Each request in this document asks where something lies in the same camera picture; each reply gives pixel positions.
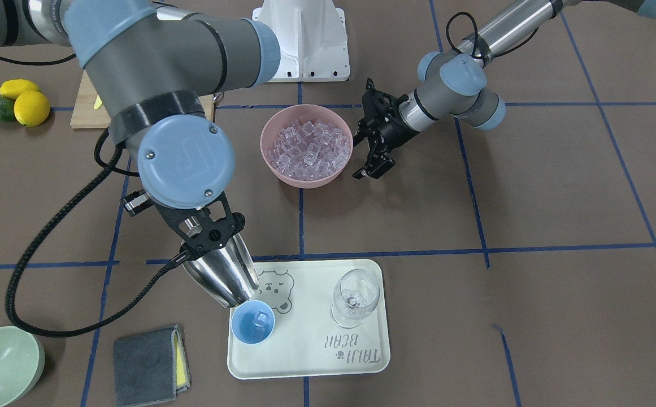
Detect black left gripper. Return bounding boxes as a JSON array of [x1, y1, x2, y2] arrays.
[[353, 78, 420, 179]]

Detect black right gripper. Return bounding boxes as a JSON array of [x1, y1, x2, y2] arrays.
[[154, 193, 245, 260]]

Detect silver metal ice scoop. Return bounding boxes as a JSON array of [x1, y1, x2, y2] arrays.
[[183, 224, 259, 308]]

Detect ice cube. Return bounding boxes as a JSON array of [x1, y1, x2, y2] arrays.
[[252, 311, 272, 330]]

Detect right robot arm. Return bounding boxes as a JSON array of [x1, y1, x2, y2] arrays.
[[0, 1, 280, 260]]

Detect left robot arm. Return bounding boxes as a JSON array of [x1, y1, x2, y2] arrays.
[[353, 1, 577, 179]]

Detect clear fake ice cubes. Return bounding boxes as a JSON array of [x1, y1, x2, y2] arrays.
[[264, 119, 353, 182]]

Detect blue plastic cup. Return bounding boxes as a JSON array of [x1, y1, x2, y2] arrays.
[[231, 300, 276, 344]]

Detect pink bowl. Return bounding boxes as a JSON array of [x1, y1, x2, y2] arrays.
[[260, 104, 354, 189]]

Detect clear wine glass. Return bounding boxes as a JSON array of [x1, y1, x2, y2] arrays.
[[331, 269, 381, 329]]

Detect yellow cloth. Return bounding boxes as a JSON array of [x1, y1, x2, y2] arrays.
[[173, 326, 192, 392]]

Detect grey folded cloth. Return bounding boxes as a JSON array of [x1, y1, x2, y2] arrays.
[[112, 324, 180, 406]]

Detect white bear print tray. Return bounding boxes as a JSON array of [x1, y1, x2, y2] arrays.
[[227, 258, 392, 380]]

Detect wooden cutting board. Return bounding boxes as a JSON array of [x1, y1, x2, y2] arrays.
[[71, 71, 216, 131]]

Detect yellow lemon front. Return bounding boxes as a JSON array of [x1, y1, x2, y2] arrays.
[[14, 90, 51, 127]]

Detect yellow lemon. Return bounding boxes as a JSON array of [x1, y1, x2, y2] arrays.
[[14, 90, 51, 127], [0, 78, 41, 101]]

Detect yellow lemon back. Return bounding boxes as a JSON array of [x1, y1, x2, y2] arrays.
[[0, 78, 41, 101]]

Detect green bowl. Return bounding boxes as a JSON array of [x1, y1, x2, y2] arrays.
[[0, 326, 45, 406]]

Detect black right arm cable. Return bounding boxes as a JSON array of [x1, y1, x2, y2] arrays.
[[5, 127, 190, 338]]

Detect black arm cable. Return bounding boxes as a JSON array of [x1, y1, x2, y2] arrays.
[[446, 10, 540, 63], [5, 127, 190, 338]]

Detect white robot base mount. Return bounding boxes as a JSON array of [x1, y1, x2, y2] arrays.
[[252, 1, 351, 83]]

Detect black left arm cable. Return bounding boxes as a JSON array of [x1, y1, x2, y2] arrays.
[[446, 10, 540, 63]]

